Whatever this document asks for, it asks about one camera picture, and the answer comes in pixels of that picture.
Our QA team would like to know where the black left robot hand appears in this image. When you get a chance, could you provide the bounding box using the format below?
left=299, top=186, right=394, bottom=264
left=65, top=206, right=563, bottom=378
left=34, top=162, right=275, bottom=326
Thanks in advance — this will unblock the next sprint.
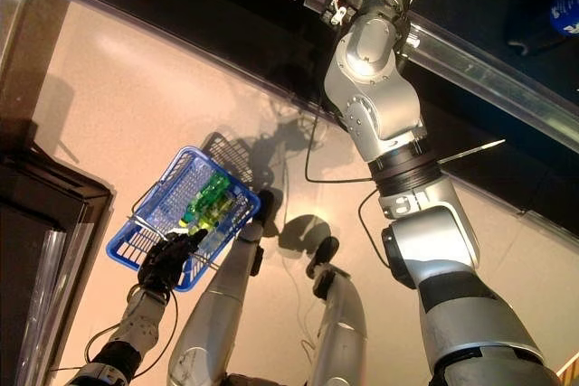
left=137, top=228, right=210, bottom=293

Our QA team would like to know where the blue plastic shopping basket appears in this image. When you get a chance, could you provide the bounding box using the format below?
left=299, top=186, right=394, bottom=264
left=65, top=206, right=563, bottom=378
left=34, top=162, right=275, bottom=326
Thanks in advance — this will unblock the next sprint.
left=105, top=145, right=262, bottom=293

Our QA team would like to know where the dark glass display counter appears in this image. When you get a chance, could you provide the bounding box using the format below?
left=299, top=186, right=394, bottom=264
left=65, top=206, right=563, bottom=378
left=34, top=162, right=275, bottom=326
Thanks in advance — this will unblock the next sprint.
left=0, top=0, right=114, bottom=386

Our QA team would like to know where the Pepsi bottle blue cap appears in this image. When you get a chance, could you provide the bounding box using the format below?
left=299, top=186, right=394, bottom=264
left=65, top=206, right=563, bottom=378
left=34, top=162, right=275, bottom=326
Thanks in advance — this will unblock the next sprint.
left=505, top=0, right=579, bottom=58

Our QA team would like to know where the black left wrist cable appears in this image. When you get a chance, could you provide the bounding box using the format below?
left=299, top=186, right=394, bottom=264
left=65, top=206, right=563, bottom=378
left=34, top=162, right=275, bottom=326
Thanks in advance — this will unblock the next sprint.
left=83, top=286, right=180, bottom=369

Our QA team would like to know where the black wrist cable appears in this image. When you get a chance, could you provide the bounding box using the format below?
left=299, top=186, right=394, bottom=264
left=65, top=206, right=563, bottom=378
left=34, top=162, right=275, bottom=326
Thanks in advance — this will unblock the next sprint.
left=303, top=91, right=391, bottom=269
left=83, top=286, right=180, bottom=369

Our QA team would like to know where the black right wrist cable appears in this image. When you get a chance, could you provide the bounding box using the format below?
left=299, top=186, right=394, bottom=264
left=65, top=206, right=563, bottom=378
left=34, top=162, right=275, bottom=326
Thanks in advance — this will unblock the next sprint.
left=303, top=91, right=391, bottom=269

